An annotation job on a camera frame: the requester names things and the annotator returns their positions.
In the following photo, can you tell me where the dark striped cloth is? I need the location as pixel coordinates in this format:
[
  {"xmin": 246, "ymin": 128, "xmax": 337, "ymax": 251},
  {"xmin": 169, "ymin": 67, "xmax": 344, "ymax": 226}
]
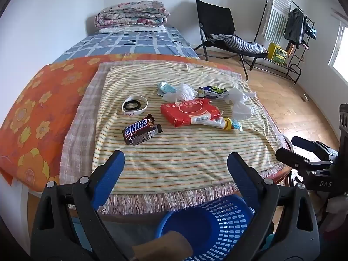
[{"xmin": 211, "ymin": 34, "xmax": 268, "ymax": 54}]

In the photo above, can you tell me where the yellow plastic crate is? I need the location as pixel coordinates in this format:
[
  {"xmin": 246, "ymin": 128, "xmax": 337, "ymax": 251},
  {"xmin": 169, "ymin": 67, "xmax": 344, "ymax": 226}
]
[{"xmin": 267, "ymin": 43, "xmax": 288, "ymax": 65}]

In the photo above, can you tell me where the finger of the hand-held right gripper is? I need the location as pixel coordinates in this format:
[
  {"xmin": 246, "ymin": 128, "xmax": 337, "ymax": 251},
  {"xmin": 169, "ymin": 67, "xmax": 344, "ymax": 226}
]
[
  {"xmin": 275, "ymin": 148, "xmax": 334, "ymax": 178},
  {"xmin": 291, "ymin": 136, "xmax": 339, "ymax": 155}
]

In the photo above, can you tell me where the dark hanging jacket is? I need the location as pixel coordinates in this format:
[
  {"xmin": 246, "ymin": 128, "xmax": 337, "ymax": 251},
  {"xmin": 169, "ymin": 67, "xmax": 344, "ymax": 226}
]
[{"xmin": 284, "ymin": 8, "xmax": 307, "ymax": 49}]

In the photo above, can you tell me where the brown chocolate bar wrapper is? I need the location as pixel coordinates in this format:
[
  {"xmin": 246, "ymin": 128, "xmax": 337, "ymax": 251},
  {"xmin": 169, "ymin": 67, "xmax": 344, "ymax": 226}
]
[{"xmin": 122, "ymin": 114, "xmax": 163, "ymax": 145}]

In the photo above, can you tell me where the blue checked bedsheet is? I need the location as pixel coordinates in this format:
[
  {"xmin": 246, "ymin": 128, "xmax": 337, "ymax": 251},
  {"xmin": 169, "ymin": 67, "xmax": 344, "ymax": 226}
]
[{"xmin": 52, "ymin": 26, "xmax": 200, "ymax": 64}]

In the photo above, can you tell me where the blue plastic basket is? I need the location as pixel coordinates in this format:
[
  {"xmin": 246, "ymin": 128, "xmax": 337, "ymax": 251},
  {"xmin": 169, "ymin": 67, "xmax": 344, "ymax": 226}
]
[{"xmin": 156, "ymin": 194, "xmax": 275, "ymax": 261}]

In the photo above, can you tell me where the green and white wrapper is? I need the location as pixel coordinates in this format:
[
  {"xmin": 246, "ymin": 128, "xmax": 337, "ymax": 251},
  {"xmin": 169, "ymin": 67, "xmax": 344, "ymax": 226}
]
[{"xmin": 198, "ymin": 85, "xmax": 230, "ymax": 100}]

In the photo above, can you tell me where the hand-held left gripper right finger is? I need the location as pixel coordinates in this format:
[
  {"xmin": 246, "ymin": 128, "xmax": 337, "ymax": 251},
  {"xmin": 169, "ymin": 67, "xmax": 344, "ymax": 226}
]
[{"xmin": 227, "ymin": 152, "xmax": 321, "ymax": 261}]

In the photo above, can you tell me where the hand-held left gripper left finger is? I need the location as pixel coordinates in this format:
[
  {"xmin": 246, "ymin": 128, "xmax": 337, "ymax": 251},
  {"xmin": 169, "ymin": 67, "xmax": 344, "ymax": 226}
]
[{"xmin": 30, "ymin": 149, "xmax": 128, "ymax": 261}]

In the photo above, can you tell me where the white tissue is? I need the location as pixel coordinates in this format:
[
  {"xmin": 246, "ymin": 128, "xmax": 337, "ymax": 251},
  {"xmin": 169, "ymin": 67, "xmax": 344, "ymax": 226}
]
[{"xmin": 162, "ymin": 83, "xmax": 198, "ymax": 102}]

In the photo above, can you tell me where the white and yellow small wrapper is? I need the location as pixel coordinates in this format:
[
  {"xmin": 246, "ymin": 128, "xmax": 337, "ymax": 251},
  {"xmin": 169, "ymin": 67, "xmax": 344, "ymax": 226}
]
[{"xmin": 209, "ymin": 117, "xmax": 233, "ymax": 131}]

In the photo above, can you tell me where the green striped hanging towel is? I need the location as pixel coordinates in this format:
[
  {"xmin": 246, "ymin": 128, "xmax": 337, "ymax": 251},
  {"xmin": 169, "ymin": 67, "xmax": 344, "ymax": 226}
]
[{"xmin": 261, "ymin": 0, "xmax": 292, "ymax": 44}]

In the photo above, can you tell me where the black folding chair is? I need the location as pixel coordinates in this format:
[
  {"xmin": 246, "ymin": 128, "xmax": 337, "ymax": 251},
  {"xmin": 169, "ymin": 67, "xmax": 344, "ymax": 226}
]
[{"xmin": 194, "ymin": 0, "xmax": 268, "ymax": 81}]

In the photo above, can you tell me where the red tissue packet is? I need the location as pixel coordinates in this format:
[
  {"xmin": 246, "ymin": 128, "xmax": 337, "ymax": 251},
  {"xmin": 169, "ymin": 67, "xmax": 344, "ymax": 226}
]
[{"xmin": 160, "ymin": 99, "xmax": 222, "ymax": 128}]

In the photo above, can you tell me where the light blue packet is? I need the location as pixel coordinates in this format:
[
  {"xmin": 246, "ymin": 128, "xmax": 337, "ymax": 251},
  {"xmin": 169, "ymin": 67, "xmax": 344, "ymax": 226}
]
[{"xmin": 157, "ymin": 82, "xmax": 178, "ymax": 96}]

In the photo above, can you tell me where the white rubber wristband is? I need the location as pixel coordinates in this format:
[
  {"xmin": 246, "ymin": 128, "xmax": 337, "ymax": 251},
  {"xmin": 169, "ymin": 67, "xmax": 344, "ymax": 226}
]
[{"xmin": 121, "ymin": 95, "xmax": 149, "ymax": 115}]

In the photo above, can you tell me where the black hair tie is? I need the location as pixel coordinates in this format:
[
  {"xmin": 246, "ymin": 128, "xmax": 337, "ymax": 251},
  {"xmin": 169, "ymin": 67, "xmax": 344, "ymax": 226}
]
[{"xmin": 124, "ymin": 100, "xmax": 142, "ymax": 111}]

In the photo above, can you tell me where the white plastic bag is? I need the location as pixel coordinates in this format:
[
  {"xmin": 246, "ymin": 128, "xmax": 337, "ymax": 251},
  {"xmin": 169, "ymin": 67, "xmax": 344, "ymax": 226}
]
[{"xmin": 224, "ymin": 87, "xmax": 257, "ymax": 120}]

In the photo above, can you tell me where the teal plastic item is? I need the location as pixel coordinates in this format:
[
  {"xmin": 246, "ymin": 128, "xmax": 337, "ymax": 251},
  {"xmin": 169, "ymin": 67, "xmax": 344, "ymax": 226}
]
[{"xmin": 262, "ymin": 234, "xmax": 274, "ymax": 251}]

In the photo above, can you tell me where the window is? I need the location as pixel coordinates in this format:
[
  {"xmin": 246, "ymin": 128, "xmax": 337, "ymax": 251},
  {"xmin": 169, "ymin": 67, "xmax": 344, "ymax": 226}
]
[{"xmin": 328, "ymin": 19, "xmax": 348, "ymax": 85}]

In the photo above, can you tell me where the blue hanging garment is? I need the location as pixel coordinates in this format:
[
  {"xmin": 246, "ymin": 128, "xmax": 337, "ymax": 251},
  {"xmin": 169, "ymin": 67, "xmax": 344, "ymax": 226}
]
[{"xmin": 306, "ymin": 23, "xmax": 317, "ymax": 40}]

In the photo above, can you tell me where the black metal clothes rack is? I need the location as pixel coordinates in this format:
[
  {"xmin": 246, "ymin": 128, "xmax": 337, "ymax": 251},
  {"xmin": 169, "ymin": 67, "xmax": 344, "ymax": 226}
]
[{"xmin": 254, "ymin": 0, "xmax": 316, "ymax": 83}]

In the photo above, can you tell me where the orange floral blanket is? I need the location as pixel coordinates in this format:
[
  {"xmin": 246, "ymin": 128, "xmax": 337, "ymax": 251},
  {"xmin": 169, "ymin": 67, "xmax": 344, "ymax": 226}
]
[{"xmin": 0, "ymin": 53, "xmax": 221, "ymax": 187}]

